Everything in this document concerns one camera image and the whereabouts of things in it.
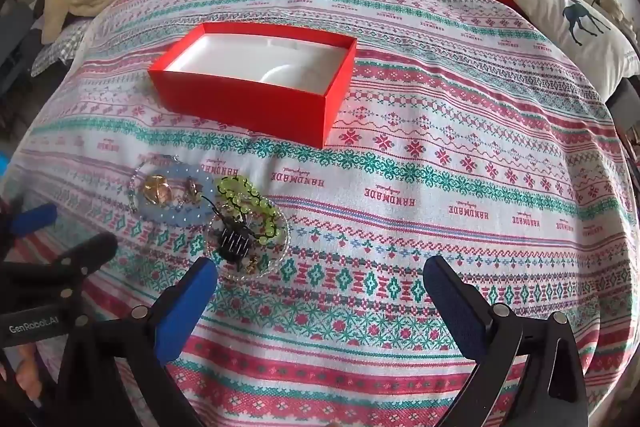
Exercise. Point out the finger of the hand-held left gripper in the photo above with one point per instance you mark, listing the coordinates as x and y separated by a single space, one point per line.
90 252
32 218

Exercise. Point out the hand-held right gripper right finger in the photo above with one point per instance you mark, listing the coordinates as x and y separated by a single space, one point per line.
450 304

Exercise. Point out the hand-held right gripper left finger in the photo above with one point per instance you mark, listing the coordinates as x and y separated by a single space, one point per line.
192 302

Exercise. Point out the small gold charm earring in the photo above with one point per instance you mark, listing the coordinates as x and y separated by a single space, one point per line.
250 264

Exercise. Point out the black hair claw clip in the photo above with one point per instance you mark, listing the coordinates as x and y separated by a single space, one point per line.
235 242

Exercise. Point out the small gold dangle earrings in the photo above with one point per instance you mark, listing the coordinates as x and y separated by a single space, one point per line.
192 187

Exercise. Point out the red cardboard box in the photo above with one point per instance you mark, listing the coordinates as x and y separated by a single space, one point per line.
240 102

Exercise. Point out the person's left hand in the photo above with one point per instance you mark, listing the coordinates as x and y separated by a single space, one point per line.
22 379

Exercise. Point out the red green patterned bedspread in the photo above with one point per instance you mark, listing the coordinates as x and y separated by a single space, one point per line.
425 167

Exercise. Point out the grey checked sheet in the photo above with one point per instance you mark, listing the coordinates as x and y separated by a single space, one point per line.
62 49

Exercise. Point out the white deer print pillow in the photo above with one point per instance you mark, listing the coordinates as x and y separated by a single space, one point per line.
575 37

